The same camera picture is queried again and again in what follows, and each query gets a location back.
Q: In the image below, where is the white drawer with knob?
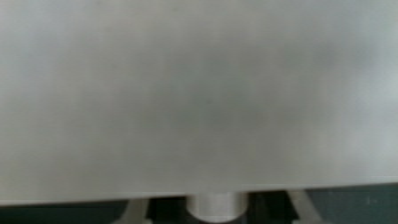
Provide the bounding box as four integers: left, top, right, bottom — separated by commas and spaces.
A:
112, 190, 330, 224

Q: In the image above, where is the white drawer cabinet box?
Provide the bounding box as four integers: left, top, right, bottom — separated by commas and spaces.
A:
0, 0, 398, 206

